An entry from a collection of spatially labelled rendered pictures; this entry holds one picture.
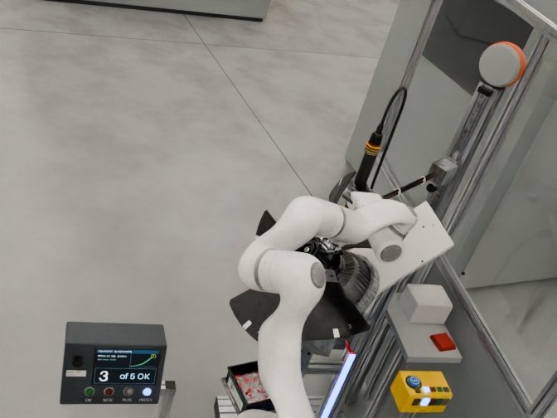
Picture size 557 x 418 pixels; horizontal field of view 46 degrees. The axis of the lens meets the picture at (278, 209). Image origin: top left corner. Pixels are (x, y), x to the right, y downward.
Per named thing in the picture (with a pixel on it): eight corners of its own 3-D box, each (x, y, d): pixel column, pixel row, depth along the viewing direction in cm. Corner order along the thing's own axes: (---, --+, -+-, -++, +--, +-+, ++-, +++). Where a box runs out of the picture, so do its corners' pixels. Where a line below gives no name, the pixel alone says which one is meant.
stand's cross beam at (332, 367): (340, 366, 283) (342, 361, 281) (342, 374, 280) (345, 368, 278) (298, 366, 278) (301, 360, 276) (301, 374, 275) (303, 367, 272)
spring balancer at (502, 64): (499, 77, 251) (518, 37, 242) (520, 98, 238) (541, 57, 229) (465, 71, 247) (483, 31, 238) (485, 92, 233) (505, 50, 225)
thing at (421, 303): (429, 298, 285) (439, 279, 279) (444, 325, 273) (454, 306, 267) (394, 296, 280) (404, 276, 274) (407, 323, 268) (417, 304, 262)
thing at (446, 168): (438, 172, 263) (446, 154, 258) (452, 182, 260) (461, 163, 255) (424, 178, 256) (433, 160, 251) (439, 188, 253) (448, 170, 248)
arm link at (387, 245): (379, 206, 187) (356, 227, 191) (394, 235, 177) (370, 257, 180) (398, 218, 192) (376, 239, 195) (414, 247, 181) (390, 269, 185)
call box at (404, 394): (429, 391, 225) (442, 370, 220) (441, 415, 218) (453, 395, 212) (387, 391, 221) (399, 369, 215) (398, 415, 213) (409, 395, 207)
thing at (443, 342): (445, 334, 268) (447, 331, 267) (456, 349, 262) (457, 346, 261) (428, 337, 265) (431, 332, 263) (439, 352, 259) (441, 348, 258)
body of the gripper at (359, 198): (354, 228, 193) (344, 205, 202) (385, 230, 197) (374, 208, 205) (362, 207, 189) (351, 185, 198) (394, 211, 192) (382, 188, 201)
